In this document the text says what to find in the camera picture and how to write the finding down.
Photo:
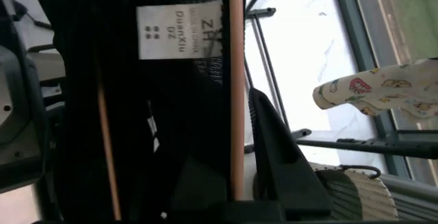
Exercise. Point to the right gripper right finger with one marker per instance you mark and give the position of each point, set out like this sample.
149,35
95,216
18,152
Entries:
284,176

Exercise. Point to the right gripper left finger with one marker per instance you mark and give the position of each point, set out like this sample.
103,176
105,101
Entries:
205,186

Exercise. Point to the black garment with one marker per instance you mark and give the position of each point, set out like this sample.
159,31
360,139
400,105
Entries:
137,114

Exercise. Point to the pink clothes hanger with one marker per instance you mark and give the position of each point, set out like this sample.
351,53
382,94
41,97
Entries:
236,80

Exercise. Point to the cream printed garment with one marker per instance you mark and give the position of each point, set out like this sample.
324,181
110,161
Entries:
383,90

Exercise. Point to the white laundry basket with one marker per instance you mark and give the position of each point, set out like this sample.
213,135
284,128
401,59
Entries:
369,196

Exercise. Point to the black clothes rack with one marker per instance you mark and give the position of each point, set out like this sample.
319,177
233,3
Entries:
376,146

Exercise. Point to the beige curtain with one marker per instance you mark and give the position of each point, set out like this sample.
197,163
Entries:
417,200

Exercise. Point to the window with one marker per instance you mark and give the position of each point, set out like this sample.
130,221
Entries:
356,46

